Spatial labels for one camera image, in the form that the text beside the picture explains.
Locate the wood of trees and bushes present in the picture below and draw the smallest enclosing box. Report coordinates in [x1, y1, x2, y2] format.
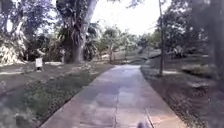
[0, 0, 224, 68]

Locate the grey concrete slab path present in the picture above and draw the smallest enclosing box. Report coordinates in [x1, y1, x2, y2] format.
[39, 64, 188, 128]

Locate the large thick tree trunk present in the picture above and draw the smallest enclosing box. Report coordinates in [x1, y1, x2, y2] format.
[55, 0, 100, 65]

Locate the thin tall tree trunk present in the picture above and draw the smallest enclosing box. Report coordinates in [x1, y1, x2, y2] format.
[157, 0, 166, 77]

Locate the grass and leaf litter ground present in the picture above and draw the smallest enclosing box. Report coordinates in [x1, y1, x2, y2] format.
[139, 54, 224, 128]
[0, 60, 115, 128]

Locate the robot's own part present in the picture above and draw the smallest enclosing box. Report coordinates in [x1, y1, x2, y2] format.
[137, 122, 147, 128]

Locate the small white sign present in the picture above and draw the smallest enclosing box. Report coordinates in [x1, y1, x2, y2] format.
[34, 57, 44, 72]

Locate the dark tree trunk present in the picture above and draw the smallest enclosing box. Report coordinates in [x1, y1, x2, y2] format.
[205, 0, 224, 128]

